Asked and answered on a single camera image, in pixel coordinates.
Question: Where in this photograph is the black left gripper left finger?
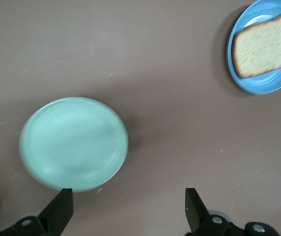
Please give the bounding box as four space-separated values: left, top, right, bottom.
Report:
0 188 75 236

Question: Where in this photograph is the green round plate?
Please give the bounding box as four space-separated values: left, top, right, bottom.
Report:
19 96 129 193

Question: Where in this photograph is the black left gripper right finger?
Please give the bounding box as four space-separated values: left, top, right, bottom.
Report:
185 188 281 236

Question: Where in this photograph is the brown bread slice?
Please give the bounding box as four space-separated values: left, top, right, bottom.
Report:
231 11 281 80

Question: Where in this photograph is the blue round plate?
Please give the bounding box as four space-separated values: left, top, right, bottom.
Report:
227 0 281 95

